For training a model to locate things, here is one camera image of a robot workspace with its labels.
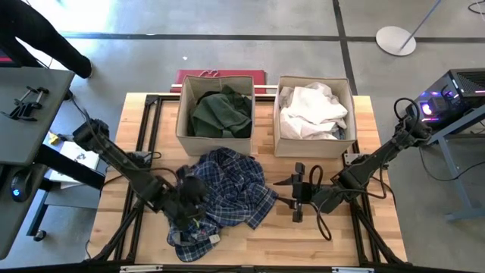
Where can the small yellow plug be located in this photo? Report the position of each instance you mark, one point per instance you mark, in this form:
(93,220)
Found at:
(54,139)

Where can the navy plaid shirt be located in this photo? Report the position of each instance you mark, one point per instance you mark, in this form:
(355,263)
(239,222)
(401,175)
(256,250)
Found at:
(235,186)

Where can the light blue-grey plaid shirt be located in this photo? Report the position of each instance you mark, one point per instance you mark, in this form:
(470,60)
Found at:
(341,133)

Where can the dark green garment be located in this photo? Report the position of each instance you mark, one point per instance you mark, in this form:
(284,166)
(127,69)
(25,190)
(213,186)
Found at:
(219,117)

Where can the black panel with red stripe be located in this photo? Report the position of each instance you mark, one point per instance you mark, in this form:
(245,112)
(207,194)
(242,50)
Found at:
(5,60)

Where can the black caster wheel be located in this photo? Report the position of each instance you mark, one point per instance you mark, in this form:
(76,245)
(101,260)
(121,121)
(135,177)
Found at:
(39,235)

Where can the black mouse with blue light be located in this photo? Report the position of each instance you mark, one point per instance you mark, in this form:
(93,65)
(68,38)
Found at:
(20,186)

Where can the blue-grey metal table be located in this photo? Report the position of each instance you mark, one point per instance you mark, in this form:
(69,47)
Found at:
(452,172)

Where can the person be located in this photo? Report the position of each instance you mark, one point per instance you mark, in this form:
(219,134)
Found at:
(38,34)

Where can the silver metal bracket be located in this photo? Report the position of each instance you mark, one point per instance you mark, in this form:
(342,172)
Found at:
(140,268)
(352,270)

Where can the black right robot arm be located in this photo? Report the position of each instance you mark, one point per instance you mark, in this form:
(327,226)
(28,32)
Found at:
(363,170)

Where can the white round-base stand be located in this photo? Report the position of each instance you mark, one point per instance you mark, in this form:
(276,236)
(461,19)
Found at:
(392,39)

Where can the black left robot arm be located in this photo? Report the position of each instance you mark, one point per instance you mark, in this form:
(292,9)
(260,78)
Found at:
(121,163)

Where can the beige fabric storage bin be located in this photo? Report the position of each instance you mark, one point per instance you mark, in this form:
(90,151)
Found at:
(314,148)
(212,146)

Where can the black lit computer case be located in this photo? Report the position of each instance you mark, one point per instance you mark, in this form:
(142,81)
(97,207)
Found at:
(466,87)

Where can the grey desk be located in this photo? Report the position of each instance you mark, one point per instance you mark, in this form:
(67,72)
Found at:
(22,129)

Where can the black clamp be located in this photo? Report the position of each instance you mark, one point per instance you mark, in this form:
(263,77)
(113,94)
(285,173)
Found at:
(24,110)

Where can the white cardboard box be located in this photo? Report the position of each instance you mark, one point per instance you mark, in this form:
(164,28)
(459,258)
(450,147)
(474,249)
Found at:
(76,153)

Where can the red flat case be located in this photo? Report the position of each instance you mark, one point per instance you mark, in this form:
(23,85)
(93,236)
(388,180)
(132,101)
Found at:
(227,73)

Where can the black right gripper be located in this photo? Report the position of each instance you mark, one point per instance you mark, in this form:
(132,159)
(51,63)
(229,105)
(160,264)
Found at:
(305,193)

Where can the plain white garment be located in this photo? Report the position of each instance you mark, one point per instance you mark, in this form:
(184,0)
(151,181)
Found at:
(310,110)

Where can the black front frame rail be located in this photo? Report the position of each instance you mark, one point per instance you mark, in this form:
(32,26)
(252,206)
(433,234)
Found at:
(212,270)

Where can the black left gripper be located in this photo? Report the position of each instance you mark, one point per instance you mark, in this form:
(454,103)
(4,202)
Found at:
(185,204)

